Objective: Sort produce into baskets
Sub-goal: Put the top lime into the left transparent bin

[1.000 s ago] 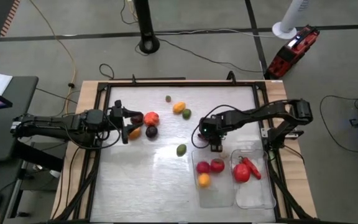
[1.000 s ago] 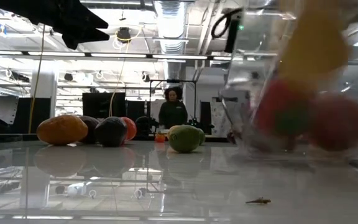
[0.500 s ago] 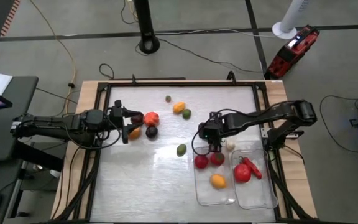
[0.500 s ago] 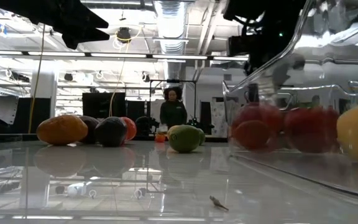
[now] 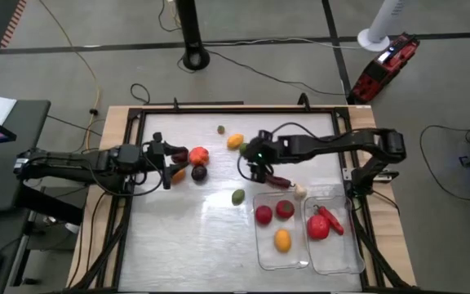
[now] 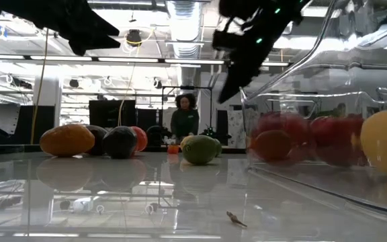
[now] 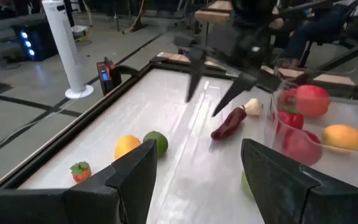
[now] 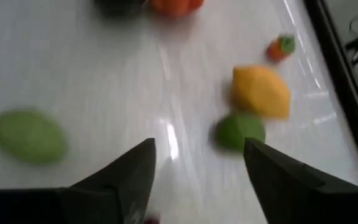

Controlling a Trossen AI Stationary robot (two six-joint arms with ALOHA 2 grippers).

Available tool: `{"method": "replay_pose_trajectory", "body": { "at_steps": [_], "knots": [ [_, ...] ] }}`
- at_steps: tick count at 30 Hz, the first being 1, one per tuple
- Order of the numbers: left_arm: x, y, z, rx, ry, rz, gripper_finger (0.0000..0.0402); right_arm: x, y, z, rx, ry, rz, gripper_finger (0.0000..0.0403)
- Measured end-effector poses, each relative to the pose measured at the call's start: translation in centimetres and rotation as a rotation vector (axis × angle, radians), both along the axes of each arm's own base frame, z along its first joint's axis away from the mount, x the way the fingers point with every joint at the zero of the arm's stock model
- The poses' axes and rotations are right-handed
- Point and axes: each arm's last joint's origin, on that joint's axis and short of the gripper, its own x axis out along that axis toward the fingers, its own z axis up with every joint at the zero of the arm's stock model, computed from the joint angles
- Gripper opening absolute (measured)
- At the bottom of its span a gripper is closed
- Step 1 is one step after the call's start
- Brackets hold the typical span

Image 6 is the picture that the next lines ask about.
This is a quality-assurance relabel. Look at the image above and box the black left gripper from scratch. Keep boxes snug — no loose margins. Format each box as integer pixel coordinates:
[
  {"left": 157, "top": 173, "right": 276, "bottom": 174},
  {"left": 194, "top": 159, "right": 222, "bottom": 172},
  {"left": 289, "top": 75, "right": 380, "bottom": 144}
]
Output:
[{"left": 0, "top": 0, "right": 122, "bottom": 57}]

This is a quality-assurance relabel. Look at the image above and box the yellow hanging cable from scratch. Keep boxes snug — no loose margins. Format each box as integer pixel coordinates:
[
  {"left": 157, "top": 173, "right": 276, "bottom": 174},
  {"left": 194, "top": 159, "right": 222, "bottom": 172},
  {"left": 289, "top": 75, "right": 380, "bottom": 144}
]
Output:
[{"left": 30, "top": 28, "right": 50, "bottom": 145}]

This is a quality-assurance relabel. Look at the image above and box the dark oval avocado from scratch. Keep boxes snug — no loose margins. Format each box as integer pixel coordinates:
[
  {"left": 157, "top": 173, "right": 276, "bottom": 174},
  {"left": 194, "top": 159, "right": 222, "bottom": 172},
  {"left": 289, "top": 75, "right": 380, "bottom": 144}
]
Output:
[{"left": 85, "top": 124, "right": 109, "bottom": 157}]

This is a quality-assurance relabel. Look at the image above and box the pale hanging cable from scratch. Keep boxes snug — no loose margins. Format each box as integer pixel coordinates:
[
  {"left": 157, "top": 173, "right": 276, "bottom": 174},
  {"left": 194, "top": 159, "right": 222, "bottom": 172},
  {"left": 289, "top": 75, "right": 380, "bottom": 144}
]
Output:
[{"left": 118, "top": 43, "right": 139, "bottom": 128}]

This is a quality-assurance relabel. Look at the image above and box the green lime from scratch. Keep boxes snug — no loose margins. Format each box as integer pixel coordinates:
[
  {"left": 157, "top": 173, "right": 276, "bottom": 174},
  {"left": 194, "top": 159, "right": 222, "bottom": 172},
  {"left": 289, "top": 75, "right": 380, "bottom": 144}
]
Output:
[{"left": 181, "top": 134, "right": 218, "bottom": 165}]

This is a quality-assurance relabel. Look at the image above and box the black ceiling camera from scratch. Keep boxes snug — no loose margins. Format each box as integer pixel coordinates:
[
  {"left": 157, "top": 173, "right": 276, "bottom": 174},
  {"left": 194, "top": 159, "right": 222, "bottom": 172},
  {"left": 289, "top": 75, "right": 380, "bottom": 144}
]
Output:
[{"left": 126, "top": 29, "right": 143, "bottom": 47}]

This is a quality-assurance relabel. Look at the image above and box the black office chair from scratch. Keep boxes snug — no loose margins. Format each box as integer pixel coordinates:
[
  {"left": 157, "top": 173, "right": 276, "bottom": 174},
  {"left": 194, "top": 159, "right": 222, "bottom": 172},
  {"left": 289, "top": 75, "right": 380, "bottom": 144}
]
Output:
[{"left": 146, "top": 125, "right": 164, "bottom": 147}]

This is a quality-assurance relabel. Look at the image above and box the orange-yellow oval fruit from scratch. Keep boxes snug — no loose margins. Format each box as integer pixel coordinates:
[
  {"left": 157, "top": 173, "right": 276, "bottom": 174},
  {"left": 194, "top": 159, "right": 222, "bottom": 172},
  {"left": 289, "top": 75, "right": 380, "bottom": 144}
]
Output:
[{"left": 39, "top": 124, "right": 96, "bottom": 158}]

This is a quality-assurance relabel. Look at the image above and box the long led light bar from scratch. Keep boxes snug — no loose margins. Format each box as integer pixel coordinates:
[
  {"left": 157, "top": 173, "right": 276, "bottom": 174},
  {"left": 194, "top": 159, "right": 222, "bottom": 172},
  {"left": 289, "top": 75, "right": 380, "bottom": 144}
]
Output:
[{"left": 0, "top": 53, "right": 290, "bottom": 67}]

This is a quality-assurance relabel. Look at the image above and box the black cabinet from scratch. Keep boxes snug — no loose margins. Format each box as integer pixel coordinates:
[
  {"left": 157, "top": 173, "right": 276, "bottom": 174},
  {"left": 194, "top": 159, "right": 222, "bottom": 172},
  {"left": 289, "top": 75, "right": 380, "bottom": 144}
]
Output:
[{"left": 216, "top": 110, "right": 230, "bottom": 137}]

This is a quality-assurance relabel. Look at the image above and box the white poster board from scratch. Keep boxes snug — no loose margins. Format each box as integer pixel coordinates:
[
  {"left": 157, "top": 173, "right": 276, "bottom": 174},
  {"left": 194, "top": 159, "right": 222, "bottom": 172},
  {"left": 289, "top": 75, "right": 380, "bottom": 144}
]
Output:
[{"left": 228, "top": 104, "right": 248, "bottom": 149}]

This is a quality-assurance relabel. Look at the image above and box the dark round avocado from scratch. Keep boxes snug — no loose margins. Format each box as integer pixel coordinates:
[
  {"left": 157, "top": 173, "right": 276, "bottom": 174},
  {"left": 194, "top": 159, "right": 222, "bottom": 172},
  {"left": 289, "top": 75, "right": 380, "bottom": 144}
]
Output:
[{"left": 102, "top": 126, "right": 138, "bottom": 159}]

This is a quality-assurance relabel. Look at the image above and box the white building column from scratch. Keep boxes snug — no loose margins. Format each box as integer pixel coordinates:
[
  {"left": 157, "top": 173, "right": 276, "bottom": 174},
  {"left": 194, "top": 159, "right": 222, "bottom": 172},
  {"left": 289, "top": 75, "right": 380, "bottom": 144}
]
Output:
[{"left": 33, "top": 75, "right": 62, "bottom": 128}]

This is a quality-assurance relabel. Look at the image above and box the person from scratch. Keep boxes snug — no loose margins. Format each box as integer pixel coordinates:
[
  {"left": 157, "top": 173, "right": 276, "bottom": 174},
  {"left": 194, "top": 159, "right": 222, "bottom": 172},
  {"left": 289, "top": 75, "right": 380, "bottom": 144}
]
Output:
[{"left": 170, "top": 93, "right": 200, "bottom": 142}]

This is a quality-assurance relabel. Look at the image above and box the black computer monitor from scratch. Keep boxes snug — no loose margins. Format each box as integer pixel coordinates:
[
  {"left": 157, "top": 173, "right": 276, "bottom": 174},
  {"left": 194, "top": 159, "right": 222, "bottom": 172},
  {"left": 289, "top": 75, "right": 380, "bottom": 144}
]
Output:
[{"left": 88, "top": 99, "right": 136, "bottom": 130}]

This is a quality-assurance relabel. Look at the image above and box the yellow lemon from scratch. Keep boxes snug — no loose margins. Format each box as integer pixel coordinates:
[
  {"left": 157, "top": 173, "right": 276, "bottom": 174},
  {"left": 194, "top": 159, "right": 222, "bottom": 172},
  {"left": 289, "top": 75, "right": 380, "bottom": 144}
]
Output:
[{"left": 359, "top": 107, "right": 387, "bottom": 179}]

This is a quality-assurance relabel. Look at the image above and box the silver ventilation duct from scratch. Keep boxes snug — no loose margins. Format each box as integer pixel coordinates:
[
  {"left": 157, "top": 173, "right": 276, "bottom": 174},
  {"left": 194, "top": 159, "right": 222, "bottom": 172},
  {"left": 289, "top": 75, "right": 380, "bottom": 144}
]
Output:
[{"left": 166, "top": 0, "right": 203, "bottom": 88}]

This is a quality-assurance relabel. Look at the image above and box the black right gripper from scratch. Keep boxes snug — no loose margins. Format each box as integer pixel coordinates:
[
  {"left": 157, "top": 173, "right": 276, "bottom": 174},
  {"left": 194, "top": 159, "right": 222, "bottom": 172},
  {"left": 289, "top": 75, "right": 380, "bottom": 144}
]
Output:
[{"left": 212, "top": 0, "right": 312, "bottom": 104}]

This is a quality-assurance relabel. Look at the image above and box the black partition panel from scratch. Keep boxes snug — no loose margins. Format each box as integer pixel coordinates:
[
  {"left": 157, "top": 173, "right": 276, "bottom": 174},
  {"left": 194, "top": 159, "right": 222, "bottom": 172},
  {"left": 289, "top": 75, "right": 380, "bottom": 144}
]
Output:
[{"left": 20, "top": 106, "right": 56, "bottom": 145}]

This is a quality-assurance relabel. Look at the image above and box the clear plastic basket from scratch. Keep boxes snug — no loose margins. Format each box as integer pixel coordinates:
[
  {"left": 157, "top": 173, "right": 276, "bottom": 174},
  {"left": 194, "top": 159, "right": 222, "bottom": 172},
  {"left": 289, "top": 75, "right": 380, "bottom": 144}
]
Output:
[{"left": 239, "top": 0, "right": 387, "bottom": 216}]

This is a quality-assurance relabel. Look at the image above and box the small brown stem piece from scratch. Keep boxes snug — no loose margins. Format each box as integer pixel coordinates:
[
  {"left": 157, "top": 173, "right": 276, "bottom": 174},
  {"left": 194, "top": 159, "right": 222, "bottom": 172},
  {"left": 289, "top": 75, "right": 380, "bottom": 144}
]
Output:
[{"left": 226, "top": 210, "right": 248, "bottom": 229}]

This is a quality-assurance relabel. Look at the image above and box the red apple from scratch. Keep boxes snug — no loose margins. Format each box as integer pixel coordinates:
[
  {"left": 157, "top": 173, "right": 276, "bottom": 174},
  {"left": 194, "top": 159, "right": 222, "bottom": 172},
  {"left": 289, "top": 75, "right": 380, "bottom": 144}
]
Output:
[{"left": 252, "top": 112, "right": 310, "bottom": 159}]

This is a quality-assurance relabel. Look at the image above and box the yellow fruit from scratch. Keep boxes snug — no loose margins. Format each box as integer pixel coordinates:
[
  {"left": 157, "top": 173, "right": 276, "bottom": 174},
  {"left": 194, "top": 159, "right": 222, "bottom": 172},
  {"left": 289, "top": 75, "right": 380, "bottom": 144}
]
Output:
[{"left": 179, "top": 135, "right": 196, "bottom": 151}]

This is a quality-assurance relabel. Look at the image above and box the orange-red round fruit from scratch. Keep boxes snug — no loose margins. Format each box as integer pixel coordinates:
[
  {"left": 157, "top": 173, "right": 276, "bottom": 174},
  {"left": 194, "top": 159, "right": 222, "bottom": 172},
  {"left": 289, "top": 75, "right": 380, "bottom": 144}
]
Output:
[{"left": 130, "top": 126, "right": 148, "bottom": 153}]

